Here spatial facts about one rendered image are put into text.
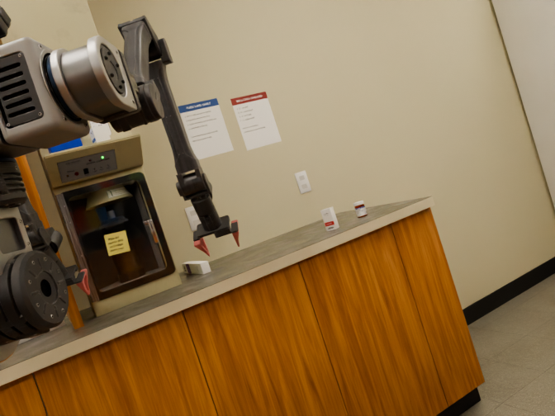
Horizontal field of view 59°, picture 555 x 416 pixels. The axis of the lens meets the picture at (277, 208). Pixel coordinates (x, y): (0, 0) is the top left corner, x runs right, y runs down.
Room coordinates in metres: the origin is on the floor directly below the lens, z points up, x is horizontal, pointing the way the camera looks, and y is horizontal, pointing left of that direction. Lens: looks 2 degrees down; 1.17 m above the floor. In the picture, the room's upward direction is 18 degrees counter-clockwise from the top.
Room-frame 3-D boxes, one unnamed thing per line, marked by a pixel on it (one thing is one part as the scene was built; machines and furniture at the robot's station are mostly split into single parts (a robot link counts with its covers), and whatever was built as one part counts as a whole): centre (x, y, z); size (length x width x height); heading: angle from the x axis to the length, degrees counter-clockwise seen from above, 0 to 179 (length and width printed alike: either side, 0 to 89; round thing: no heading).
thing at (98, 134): (1.73, 0.51, 1.54); 0.05 x 0.05 x 0.06; 32
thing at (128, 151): (1.71, 0.55, 1.46); 0.32 x 0.11 x 0.10; 117
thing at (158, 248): (1.76, 0.57, 1.19); 0.30 x 0.01 x 0.40; 116
